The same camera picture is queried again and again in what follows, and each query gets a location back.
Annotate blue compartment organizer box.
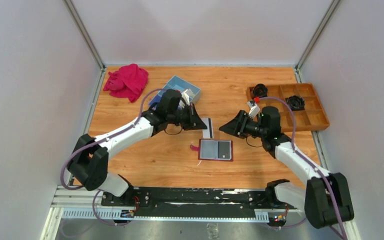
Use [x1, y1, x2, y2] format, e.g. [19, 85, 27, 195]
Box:
[148, 75, 201, 110]

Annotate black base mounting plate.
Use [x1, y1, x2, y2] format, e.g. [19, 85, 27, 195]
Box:
[100, 186, 294, 219]

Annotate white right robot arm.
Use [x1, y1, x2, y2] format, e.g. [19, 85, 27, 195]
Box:
[219, 106, 355, 229]

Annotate white magnetic stripe card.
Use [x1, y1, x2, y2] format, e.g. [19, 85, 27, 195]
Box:
[202, 117, 214, 139]

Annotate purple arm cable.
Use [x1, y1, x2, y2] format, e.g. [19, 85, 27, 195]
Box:
[60, 88, 168, 227]
[254, 96, 349, 240]

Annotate crumpled pink cloth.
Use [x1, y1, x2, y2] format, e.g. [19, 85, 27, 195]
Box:
[103, 63, 149, 103]

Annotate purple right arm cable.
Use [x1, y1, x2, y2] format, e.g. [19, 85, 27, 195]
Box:
[254, 96, 349, 240]

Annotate wooden compartment tray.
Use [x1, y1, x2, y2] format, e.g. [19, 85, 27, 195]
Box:
[246, 83, 330, 133]

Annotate aluminium frame rail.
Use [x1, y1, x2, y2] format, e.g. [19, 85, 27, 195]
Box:
[51, 186, 305, 225]

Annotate red leather card holder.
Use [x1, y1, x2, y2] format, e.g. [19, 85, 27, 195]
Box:
[189, 138, 234, 162]

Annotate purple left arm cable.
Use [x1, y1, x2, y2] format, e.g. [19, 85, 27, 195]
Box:
[60, 88, 168, 227]

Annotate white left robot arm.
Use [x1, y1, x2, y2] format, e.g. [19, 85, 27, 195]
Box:
[61, 89, 207, 197]

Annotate dark card in holder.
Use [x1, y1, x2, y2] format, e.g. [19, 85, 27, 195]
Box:
[217, 140, 232, 161]

